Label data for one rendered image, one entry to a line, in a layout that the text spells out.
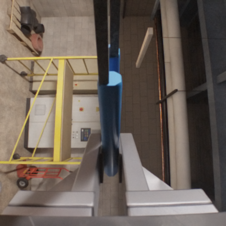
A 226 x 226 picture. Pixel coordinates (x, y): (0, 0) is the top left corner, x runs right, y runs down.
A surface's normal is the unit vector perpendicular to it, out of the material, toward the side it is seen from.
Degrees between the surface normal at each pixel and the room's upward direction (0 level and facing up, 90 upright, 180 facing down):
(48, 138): 90
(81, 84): 90
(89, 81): 90
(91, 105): 90
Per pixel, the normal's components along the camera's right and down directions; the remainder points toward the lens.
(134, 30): 0.00, -0.13
